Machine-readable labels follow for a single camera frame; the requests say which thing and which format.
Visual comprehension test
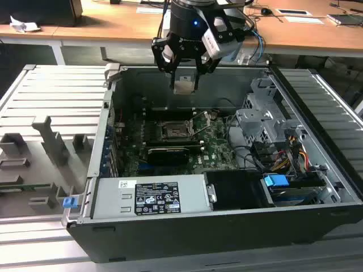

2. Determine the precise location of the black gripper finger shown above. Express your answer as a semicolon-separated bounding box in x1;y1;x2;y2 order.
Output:
151;33;183;91
194;56;222;92

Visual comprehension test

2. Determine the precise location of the silver topped CPU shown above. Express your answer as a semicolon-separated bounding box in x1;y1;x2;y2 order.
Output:
173;80;196;95

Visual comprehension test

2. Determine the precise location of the metal socket cover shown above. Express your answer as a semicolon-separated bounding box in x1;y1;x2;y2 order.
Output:
192;111;213;137

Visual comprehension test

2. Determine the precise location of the CPU socket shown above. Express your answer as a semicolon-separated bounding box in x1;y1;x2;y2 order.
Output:
157;118;197;142

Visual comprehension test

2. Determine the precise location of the white flat keyboard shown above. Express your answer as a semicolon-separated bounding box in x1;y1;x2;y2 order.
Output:
136;6;171;15

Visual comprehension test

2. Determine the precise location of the long wooden desk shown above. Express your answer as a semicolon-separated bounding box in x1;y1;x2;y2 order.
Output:
0;0;363;67

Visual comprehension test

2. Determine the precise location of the silver disk bay cage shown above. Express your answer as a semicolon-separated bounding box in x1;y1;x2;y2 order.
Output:
235;78;309;155

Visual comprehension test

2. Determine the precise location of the green motherboard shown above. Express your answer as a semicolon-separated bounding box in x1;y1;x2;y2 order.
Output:
113;107;242;177

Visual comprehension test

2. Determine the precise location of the graphics card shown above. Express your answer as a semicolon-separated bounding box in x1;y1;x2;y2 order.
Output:
146;146;190;166

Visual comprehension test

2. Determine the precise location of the white paper sheet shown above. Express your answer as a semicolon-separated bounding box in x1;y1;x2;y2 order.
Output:
284;15;326;26

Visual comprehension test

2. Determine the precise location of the blue board connector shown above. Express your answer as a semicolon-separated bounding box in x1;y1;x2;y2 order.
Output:
138;163;156;174

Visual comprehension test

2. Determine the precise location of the black computer box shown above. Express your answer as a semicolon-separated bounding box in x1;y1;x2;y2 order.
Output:
0;0;83;28

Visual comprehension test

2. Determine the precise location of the hard disk in blue carrier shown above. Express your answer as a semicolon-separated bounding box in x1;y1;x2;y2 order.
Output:
262;173;324;207

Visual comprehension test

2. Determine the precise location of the grey parts rack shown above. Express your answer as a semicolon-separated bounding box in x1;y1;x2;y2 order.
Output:
0;114;96;220

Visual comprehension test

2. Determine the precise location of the crumpled white paper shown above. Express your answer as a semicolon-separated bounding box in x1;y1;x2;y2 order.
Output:
9;15;41;34

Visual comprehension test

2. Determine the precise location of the grey notebook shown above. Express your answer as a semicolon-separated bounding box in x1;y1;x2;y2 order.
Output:
327;12;363;28

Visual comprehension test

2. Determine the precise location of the silver power supply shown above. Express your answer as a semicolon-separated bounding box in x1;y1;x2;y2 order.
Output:
91;173;214;219

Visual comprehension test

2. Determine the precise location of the black open PC case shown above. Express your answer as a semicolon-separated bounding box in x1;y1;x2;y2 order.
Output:
65;63;363;263

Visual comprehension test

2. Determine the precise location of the blue plastic latch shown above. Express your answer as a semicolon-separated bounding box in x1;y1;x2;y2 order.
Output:
62;197;78;210

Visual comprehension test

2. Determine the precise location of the green RAM stick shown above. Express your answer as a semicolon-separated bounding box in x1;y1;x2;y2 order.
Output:
0;183;53;190

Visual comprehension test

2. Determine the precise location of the silver camera on black bracket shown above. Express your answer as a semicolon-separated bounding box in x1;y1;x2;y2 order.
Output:
201;15;245;61

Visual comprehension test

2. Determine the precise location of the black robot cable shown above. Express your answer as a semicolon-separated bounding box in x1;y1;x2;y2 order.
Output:
157;7;172;41

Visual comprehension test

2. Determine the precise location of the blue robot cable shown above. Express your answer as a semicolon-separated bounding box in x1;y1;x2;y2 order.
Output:
250;27;267;62

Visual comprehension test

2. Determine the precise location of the black wire bundle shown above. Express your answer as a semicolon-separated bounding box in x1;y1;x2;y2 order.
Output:
226;113;277;172

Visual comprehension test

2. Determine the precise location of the silver desk cable hatch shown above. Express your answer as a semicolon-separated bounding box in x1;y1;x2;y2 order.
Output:
276;8;313;17

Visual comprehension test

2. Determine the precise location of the coloured wire bundle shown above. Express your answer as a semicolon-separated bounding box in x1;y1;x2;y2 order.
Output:
273;135;310;174

